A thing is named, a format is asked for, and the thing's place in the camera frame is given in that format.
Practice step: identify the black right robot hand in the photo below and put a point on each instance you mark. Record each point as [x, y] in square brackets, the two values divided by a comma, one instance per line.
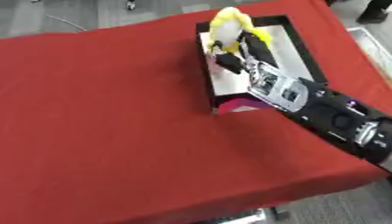
[258, 48]

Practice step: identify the yellow and white soft toy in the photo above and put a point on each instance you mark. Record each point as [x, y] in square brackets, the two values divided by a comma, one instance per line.
[229, 26]

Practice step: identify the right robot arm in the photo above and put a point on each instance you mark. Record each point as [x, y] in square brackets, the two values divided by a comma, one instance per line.
[326, 113]

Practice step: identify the black box with white inside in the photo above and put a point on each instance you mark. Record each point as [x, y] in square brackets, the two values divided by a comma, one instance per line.
[301, 55]

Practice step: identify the magenta object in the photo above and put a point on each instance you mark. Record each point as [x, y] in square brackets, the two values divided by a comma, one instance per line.
[239, 105]

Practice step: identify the white framed board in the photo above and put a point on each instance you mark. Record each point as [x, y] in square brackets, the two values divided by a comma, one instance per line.
[375, 51]

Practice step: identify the person's foot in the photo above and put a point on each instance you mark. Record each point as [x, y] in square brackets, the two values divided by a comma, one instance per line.
[375, 13]

